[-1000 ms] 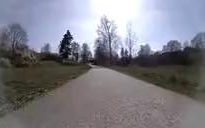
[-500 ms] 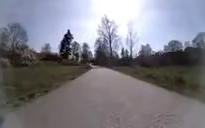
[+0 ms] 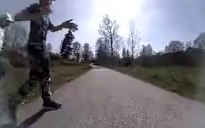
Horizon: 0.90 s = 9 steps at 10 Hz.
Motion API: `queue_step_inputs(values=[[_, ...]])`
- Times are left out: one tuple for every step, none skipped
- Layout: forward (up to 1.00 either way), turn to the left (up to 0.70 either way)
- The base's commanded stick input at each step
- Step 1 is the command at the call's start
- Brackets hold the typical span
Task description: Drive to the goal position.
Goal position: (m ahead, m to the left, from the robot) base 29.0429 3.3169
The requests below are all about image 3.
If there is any grey asphalt path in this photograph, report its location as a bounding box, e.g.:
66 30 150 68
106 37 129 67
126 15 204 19
0 64 205 128

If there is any row of trees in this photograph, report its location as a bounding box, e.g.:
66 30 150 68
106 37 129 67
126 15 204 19
121 31 205 68

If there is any dark conifer tree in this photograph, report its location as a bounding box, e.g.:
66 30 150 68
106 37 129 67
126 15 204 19
59 29 76 61

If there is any dark hedge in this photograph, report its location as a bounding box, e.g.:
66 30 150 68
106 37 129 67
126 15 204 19
135 47 205 68

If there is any bare tall tree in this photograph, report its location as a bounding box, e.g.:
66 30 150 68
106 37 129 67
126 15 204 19
97 13 123 65

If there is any grass verge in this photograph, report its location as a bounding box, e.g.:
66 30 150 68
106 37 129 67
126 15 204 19
113 63 205 107
0 59 93 105

